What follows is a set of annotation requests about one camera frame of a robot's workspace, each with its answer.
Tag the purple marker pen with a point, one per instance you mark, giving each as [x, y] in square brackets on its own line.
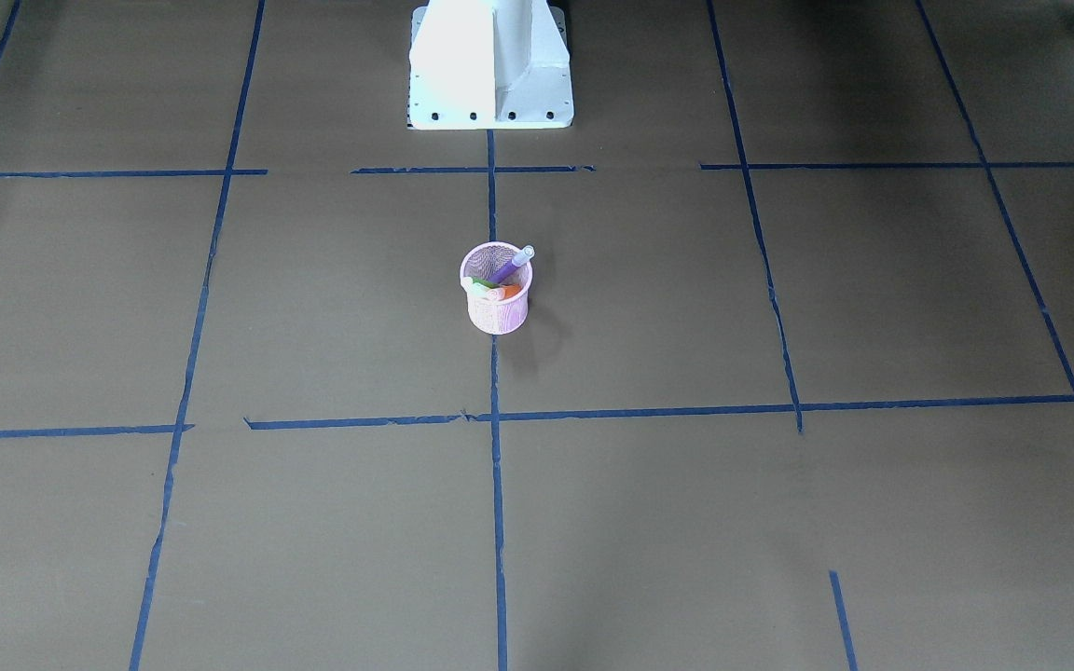
[508, 269]

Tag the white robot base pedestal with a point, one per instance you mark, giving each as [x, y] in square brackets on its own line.
[478, 65]

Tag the pink mesh pen holder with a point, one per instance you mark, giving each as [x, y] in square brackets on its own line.
[496, 318]

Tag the orange highlighter pen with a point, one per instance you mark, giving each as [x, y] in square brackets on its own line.
[503, 293]

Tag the yellow highlighter pen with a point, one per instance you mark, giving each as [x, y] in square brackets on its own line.
[471, 293]

